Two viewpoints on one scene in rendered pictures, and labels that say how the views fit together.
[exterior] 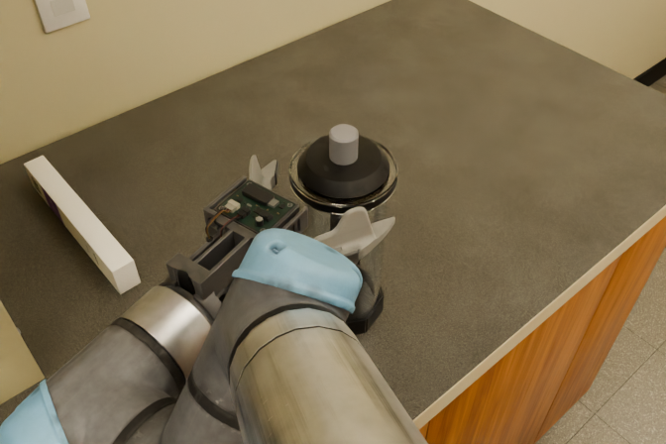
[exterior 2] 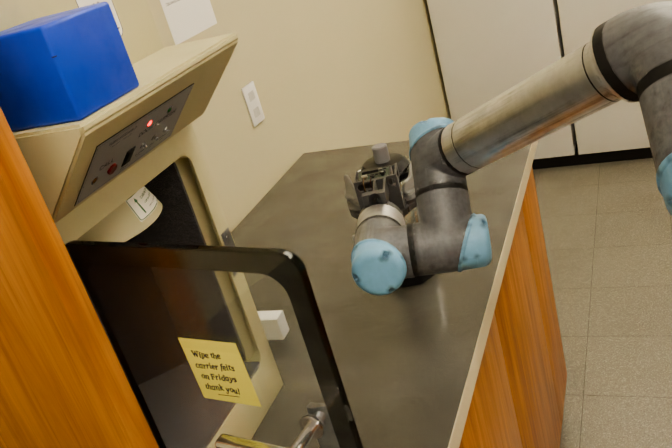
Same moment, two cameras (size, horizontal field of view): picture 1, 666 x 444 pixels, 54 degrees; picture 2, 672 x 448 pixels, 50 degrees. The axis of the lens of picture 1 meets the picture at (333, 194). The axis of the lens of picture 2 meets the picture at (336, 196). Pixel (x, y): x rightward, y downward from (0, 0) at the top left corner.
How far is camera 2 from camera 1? 0.82 m
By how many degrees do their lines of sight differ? 29
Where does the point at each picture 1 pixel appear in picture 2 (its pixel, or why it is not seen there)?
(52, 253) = not seen: hidden behind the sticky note
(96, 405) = (388, 231)
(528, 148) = not seen: hidden behind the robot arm
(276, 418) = (479, 115)
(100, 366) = (374, 226)
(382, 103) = (337, 206)
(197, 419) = (437, 194)
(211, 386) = (434, 179)
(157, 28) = not seen: hidden behind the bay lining
